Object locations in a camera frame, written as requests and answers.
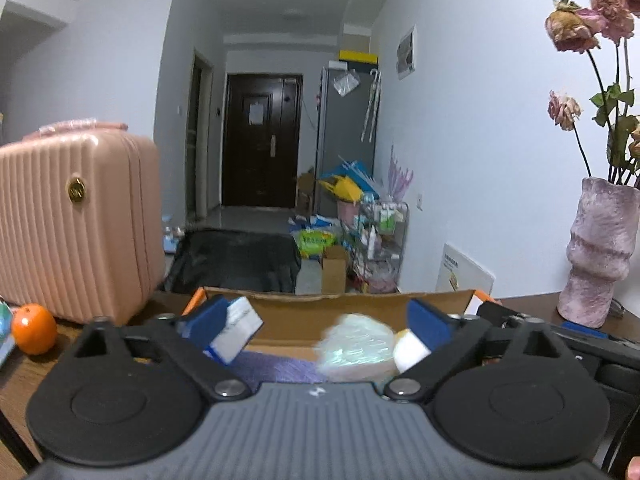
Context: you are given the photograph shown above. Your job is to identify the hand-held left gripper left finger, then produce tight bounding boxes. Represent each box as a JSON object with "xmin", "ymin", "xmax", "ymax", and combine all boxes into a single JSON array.
[{"xmin": 65, "ymin": 296, "xmax": 253, "ymax": 404}]

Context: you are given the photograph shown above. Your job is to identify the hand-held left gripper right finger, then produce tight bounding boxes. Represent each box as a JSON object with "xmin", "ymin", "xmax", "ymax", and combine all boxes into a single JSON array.
[{"xmin": 382, "ymin": 299, "xmax": 582, "ymax": 404}]

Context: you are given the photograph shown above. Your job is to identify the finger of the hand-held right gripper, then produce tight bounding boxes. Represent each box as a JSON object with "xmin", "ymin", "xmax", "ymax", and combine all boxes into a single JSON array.
[
  {"xmin": 475, "ymin": 301, "xmax": 526, "ymax": 333},
  {"xmin": 560, "ymin": 321, "xmax": 640, "ymax": 357}
]

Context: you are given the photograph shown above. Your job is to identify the white sponge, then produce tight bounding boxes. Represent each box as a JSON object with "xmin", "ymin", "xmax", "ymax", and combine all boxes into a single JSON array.
[{"xmin": 392, "ymin": 329, "xmax": 432, "ymax": 375}]

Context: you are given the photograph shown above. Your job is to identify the plastic-wrapped pale pad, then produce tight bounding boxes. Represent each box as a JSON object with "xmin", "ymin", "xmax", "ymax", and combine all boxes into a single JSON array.
[{"xmin": 315, "ymin": 312, "xmax": 398, "ymax": 383}]

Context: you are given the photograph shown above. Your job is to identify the purple knit pouch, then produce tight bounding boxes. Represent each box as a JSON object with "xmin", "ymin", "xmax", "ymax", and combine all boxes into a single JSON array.
[{"xmin": 227, "ymin": 350, "xmax": 326, "ymax": 396}]

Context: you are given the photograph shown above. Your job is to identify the orange-edged cardboard box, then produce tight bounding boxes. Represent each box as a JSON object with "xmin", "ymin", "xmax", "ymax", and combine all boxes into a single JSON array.
[{"xmin": 182, "ymin": 286, "xmax": 501, "ymax": 362}]

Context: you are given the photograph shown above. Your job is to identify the white board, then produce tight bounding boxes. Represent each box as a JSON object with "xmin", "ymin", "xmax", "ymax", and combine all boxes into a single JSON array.
[{"xmin": 436, "ymin": 242, "xmax": 496, "ymax": 301}]

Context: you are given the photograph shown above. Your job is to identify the pink textured vase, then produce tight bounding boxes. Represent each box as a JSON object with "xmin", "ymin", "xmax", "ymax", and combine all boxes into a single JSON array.
[{"xmin": 557, "ymin": 176, "xmax": 640, "ymax": 328}]

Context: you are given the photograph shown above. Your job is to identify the metal rolling cart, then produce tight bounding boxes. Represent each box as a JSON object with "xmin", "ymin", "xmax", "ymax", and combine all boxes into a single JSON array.
[{"xmin": 357, "ymin": 200, "xmax": 410, "ymax": 293}]

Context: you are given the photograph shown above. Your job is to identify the small brown cardboard box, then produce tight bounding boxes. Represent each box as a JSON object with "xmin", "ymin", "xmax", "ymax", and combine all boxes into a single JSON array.
[{"xmin": 321, "ymin": 245, "xmax": 350, "ymax": 295}]

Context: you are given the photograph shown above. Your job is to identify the green printed bag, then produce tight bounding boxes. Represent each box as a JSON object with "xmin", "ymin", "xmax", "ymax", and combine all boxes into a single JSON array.
[{"xmin": 297, "ymin": 227, "xmax": 335, "ymax": 260}]

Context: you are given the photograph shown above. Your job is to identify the pink bucket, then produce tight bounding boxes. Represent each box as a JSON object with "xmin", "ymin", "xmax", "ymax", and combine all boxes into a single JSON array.
[{"xmin": 337, "ymin": 199, "xmax": 362, "ymax": 226}]

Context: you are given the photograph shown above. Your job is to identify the purple hanger rack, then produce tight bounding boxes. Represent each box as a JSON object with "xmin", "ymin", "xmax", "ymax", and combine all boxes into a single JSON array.
[{"xmin": 387, "ymin": 144, "xmax": 416, "ymax": 203}]

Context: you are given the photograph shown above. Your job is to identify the pink ribbed suitcase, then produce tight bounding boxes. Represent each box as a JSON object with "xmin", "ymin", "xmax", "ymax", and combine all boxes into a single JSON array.
[{"xmin": 0, "ymin": 120, "xmax": 166, "ymax": 326}]

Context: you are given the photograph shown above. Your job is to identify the open brown cardboard box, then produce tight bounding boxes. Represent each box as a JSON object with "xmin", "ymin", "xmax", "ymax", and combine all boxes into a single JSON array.
[{"xmin": 295, "ymin": 170, "xmax": 317, "ymax": 216}]

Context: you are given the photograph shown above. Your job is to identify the blue plastic rack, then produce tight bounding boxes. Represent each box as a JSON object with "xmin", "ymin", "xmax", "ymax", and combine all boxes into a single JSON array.
[{"xmin": 332, "ymin": 157, "xmax": 376, "ymax": 193}]

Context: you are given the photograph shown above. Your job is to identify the dark brown door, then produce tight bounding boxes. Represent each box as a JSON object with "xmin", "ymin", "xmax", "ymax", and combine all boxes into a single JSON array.
[{"xmin": 222, "ymin": 74, "xmax": 303, "ymax": 208}]

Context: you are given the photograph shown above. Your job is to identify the orange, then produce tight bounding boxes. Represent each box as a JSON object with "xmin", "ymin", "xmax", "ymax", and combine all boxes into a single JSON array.
[{"xmin": 11, "ymin": 303, "xmax": 58, "ymax": 356}]

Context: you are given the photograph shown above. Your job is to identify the blue tissue pack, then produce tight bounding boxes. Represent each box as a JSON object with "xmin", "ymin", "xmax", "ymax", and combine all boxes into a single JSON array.
[{"xmin": 0, "ymin": 300, "xmax": 16, "ymax": 366}]

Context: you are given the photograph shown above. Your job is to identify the grey refrigerator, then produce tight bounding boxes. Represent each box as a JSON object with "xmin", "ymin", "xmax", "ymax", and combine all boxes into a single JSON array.
[{"xmin": 316, "ymin": 65, "xmax": 378, "ymax": 211}]

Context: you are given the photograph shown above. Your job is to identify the white folded umbrella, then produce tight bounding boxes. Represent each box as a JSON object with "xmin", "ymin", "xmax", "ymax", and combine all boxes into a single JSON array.
[{"xmin": 361, "ymin": 70, "xmax": 382, "ymax": 143}]

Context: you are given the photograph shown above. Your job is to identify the clear plastic bag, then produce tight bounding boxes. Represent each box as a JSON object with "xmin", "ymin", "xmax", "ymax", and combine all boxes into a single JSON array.
[{"xmin": 332, "ymin": 67, "xmax": 361, "ymax": 97}]

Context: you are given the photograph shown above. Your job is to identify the yellow and black box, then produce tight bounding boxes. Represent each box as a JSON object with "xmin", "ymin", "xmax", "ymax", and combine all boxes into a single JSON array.
[{"xmin": 339, "ymin": 50, "xmax": 379, "ymax": 68}]

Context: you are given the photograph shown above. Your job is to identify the dried rose bouquet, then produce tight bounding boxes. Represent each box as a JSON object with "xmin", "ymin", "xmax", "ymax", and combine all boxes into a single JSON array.
[{"xmin": 545, "ymin": 0, "xmax": 640, "ymax": 186}]

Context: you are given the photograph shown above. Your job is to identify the white wall panel box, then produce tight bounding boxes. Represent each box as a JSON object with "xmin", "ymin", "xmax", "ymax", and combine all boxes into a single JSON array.
[{"xmin": 396, "ymin": 25, "xmax": 418, "ymax": 81}]

